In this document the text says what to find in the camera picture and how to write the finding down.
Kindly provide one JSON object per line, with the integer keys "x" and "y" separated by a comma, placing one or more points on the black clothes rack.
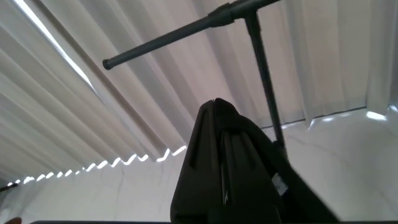
{"x": 155, "y": 43}

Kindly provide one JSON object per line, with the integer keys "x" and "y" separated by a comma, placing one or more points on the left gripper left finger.
{"x": 199, "y": 186}

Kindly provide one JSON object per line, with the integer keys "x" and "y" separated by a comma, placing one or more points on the black garment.
{"x": 242, "y": 121}

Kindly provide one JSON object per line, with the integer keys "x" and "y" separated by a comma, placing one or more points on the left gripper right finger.
{"x": 245, "y": 186}

